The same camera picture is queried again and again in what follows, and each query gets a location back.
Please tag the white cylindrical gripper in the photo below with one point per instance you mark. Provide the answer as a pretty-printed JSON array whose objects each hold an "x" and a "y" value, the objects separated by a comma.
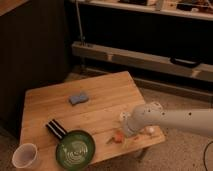
[{"x": 131, "y": 126}]

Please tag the orange pepper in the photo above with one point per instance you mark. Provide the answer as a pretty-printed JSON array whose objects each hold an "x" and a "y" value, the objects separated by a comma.
[{"x": 118, "y": 137}]

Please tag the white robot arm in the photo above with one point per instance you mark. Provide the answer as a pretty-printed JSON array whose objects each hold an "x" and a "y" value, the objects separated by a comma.
[{"x": 198, "y": 121}]

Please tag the white ceramic cup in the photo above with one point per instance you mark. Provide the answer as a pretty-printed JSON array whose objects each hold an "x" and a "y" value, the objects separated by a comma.
[{"x": 26, "y": 156}]

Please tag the wooden table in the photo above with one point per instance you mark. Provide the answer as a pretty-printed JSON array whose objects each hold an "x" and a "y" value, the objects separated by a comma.
[{"x": 109, "y": 96}]

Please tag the green frying pan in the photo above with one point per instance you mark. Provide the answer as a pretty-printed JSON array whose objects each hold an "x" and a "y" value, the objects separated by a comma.
[{"x": 75, "y": 149}]

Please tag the blue sponge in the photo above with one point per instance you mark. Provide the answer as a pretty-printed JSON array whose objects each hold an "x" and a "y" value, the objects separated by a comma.
[{"x": 78, "y": 98}]

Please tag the upper shelf with clutter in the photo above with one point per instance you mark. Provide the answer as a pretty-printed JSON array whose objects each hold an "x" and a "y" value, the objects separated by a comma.
[{"x": 155, "y": 9}]

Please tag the metal vertical pole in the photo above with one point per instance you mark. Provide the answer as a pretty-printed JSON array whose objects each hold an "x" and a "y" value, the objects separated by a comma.
[{"x": 79, "y": 22}]

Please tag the grey metal shelf rail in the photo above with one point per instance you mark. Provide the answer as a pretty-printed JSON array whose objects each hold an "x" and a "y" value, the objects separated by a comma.
[{"x": 140, "y": 60}]

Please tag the black handle on rail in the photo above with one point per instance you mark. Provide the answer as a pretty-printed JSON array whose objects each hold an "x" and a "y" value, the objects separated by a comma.
[{"x": 188, "y": 64}]

